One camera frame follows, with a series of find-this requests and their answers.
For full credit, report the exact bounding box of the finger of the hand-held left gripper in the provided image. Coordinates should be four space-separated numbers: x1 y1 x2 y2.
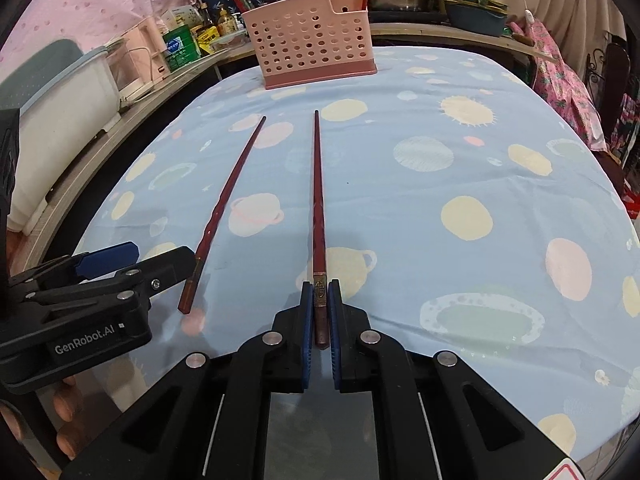
10 241 140 296
25 246 197 311

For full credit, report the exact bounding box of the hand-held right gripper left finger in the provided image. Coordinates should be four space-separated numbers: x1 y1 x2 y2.
60 280 316 480

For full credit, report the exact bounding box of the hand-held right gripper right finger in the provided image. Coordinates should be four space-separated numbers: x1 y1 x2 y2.
327 278 576 480

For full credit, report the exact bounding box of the dark red twisted chopstick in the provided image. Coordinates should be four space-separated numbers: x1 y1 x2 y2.
177 115 268 316

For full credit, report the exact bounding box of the dark maroon chopstick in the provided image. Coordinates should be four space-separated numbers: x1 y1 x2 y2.
311 110 331 350

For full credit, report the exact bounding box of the pink perforated utensil basket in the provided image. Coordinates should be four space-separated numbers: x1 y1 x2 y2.
241 0 378 92

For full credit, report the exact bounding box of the person's left hand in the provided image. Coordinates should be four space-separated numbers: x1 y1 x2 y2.
50 375 80 461

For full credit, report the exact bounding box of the white plastic tub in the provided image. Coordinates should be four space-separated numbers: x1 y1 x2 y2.
10 40 123 233

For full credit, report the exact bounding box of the blue planet print tablecloth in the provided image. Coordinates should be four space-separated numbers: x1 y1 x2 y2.
75 45 640 466

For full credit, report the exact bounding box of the pink appliance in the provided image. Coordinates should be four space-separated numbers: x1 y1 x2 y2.
107 15 168 106

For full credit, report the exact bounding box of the green can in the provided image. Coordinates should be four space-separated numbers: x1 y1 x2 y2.
162 25 203 73

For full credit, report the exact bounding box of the yellow packet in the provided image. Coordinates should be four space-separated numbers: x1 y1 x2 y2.
197 25 221 56

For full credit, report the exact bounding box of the clear plastic container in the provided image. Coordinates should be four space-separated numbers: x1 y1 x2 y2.
207 30 248 53

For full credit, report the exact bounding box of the pink dotted cloth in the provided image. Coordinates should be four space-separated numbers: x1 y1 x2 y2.
0 0 201 91

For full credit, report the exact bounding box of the blue basin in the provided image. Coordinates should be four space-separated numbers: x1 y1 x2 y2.
442 0 511 38

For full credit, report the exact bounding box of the pink floral cloth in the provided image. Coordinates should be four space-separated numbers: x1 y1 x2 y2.
507 17 608 151

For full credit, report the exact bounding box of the dark metal chair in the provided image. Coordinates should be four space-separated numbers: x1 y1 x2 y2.
582 42 633 131

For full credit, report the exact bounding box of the beige curtain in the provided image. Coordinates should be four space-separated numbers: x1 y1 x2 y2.
487 0 621 76

